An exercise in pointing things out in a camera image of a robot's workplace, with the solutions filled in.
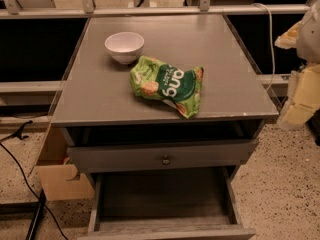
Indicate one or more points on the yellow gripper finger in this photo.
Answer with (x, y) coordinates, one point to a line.
(288, 39)
(303, 95)

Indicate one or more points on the green rice chip bag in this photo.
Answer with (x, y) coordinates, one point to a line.
(156, 80)

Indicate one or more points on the white ceramic bowl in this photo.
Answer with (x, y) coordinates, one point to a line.
(125, 47)

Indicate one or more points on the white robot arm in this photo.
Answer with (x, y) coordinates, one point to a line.
(307, 46)

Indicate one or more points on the grey top drawer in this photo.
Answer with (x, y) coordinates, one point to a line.
(149, 156)

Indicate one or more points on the round metal drawer knob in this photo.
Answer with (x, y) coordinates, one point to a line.
(166, 160)

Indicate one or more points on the grey wooden drawer cabinet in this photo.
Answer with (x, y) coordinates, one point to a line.
(159, 113)

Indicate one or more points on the grey open middle drawer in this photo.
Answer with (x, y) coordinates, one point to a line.
(179, 204)

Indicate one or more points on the cardboard box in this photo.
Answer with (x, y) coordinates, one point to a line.
(59, 178)

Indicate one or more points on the black bar on floor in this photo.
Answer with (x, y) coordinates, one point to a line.
(37, 216)

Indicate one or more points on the metal rail frame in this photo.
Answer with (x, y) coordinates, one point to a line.
(133, 7)

